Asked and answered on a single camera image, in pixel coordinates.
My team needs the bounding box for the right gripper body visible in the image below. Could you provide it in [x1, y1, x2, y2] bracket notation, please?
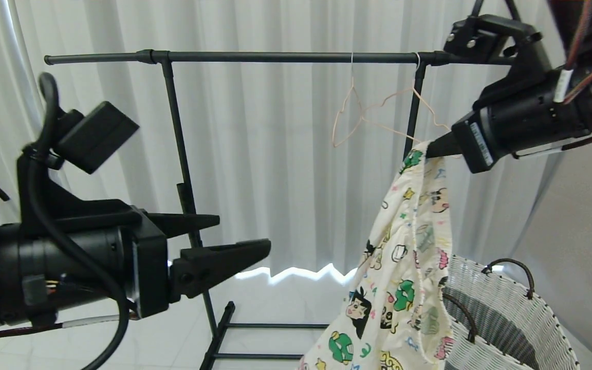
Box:
[452, 72, 592, 174]

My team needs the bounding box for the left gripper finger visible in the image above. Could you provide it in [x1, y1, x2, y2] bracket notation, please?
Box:
[169, 238, 272, 304]
[144, 212, 220, 240]

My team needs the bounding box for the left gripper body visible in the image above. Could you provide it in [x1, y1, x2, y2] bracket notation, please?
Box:
[0, 208, 171, 329]

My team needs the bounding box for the pink clothes hanger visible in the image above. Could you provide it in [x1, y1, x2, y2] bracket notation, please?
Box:
[332, 51, 363, 148]
[360, 52, 453, 144]

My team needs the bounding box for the cream printed garment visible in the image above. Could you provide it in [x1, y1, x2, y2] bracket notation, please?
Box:
[299, 141, 456, 370]

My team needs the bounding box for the black clothes rack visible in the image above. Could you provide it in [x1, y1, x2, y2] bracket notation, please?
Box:
[44, 49, 517, 370]

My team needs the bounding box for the white laundry basket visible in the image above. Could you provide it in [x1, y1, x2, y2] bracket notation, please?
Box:
[442, 255, 579, 370]

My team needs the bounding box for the white curtain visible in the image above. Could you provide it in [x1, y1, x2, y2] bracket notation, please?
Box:
[0, 0, 592, 282]

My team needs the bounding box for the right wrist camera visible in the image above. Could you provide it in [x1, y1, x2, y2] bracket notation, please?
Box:
[443, 14, 553, 111]

